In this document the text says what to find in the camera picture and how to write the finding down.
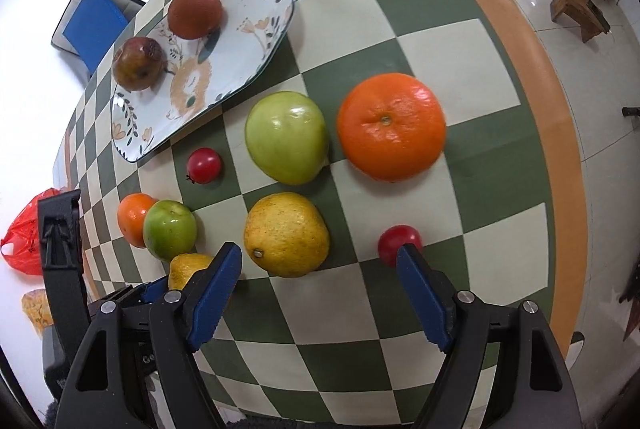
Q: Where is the small orange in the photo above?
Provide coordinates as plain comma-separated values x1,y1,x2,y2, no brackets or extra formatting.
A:
117,193,158,249

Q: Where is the small wooden stool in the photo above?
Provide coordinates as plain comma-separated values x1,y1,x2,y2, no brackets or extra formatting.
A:
550,0,611,42

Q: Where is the dark mottled pomegranate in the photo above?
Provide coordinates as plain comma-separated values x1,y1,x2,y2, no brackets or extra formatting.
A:
112,37,165,91

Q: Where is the small red tomato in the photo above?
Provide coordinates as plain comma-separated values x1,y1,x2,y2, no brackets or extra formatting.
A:
377,224,423,268
186,148,224,184

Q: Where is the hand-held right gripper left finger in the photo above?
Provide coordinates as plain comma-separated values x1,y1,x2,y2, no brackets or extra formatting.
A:
54,241,244,429

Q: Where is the large green apple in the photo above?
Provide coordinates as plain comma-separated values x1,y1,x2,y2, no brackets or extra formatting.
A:
244,92,330,186

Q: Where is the red plastic bag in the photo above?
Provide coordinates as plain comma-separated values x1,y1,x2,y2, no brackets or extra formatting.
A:
0,188,61,277

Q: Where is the yellow citrus fruit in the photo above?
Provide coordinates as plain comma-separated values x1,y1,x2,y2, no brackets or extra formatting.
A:
243,192,331,279

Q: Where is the yellow snack bag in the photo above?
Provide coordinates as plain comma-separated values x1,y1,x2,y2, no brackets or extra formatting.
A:
21,289,55,337

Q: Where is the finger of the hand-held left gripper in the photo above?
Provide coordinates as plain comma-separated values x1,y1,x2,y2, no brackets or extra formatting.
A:
87,281,169,311

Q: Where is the small green apple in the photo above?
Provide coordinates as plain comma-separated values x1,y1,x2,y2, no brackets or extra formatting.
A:
142,200,198,264

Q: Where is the large orange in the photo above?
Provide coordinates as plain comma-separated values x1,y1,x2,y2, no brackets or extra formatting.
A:
336,72,447,183

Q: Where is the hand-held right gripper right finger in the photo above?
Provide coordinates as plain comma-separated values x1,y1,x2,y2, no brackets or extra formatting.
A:
398,244,583,429

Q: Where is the chair with blue cushion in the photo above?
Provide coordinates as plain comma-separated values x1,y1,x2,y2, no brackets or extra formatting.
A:
50,0,146,77

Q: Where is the green checkered tablecloth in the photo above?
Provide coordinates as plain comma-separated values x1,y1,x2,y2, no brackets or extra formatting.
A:
52,0,588,425

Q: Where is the reddish brown round fruit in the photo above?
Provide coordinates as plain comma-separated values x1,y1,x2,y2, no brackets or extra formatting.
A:
167,0,224,40

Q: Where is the floral oval ceramic plate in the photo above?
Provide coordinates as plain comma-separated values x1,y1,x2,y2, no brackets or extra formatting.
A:
110,0,296,162

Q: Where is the yellow pear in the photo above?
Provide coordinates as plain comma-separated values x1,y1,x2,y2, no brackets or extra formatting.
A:
168,253,216,291

